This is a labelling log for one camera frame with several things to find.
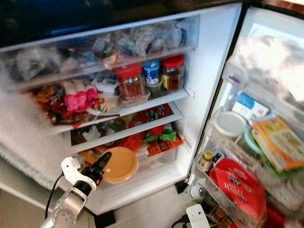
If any orange round lid container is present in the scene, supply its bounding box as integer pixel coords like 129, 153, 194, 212
100, 146, 140, 185

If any glass fridge shelf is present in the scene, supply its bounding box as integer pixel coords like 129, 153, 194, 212
69, 104, 186, 155
45, 88, 190, 138

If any black fridge foot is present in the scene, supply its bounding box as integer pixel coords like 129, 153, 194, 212
174, 180, 189, 194
94, 211, 117, 228

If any clear plastic fridge drawer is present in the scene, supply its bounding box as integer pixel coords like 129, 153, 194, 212
2, 14, 200, 91

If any white open fridge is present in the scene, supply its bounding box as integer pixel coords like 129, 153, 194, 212
0, 2, 243, 217

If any white fridge door with shelves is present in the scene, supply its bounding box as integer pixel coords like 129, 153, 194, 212
185, 5, 304, 228

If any red green snack packet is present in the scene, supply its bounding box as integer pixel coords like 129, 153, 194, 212
142, 123, 185, 156

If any red black printed packet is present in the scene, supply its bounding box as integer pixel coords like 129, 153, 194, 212
126, 104, 173, 126

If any pink snack packet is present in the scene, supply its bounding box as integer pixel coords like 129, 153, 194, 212
64, 81, 101, 114

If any clear plastic food box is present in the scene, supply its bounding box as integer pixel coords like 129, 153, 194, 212
118, 91, 149, 108

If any small white box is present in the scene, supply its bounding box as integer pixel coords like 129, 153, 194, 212
91, 71, 118, 94

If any orange red snack packet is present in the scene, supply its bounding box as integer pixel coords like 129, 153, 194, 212
28, 84, 74, 125

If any large red lid chili jar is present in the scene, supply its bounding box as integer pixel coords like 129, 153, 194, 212
114, 63, 146, 102

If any small yellow cap bottle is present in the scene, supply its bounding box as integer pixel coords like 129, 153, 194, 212
198, 150, 215, 173

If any blue lid white cup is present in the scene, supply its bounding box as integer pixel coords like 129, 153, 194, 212
142, 60, 162, 86

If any red lid dark jar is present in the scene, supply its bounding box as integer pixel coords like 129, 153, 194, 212
161, 54, 186, 92

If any white round lid container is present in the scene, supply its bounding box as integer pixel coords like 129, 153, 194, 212
213, 110, 248, 139

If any red cardboard box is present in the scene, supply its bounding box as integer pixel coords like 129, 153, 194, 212
209, 157, 268, 225

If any green plate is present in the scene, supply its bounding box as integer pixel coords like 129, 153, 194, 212
243, 124, 266, 156

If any blue white carton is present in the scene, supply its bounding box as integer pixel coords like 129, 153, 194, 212
231, 92, 271, 122

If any orange printed packet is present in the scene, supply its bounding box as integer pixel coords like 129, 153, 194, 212
250, 116, 304, 173

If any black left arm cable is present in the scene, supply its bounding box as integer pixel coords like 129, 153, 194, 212
44, 172, 65, 220

